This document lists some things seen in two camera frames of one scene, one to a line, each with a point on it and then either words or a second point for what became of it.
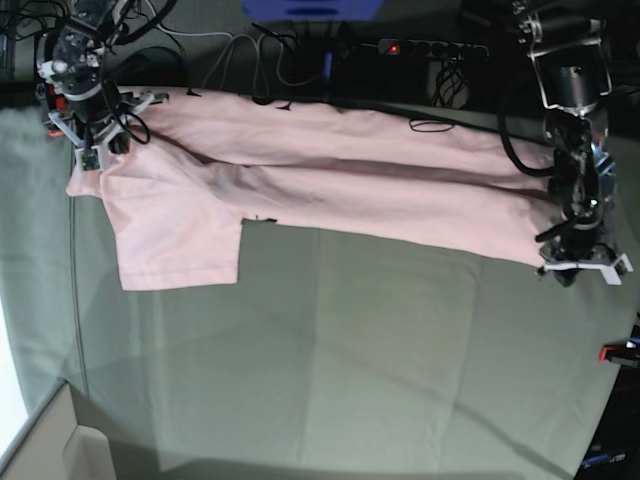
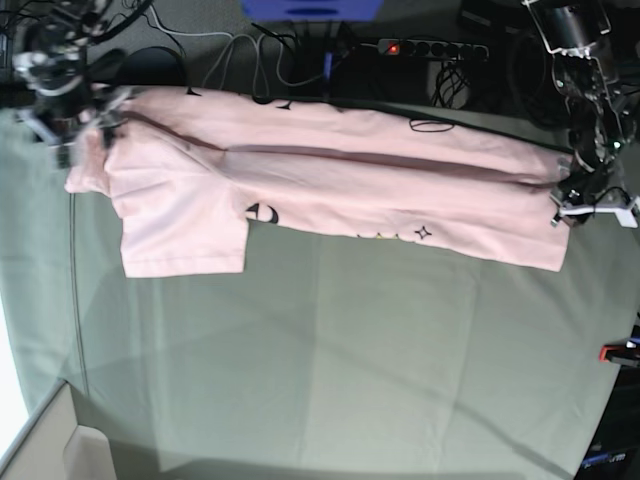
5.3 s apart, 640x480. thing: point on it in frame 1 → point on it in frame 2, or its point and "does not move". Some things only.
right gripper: (576, 249) → (583, 188)
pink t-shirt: (193, 165) does not move
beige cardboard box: (57, 447) does not move
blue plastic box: (313, 10) does not move
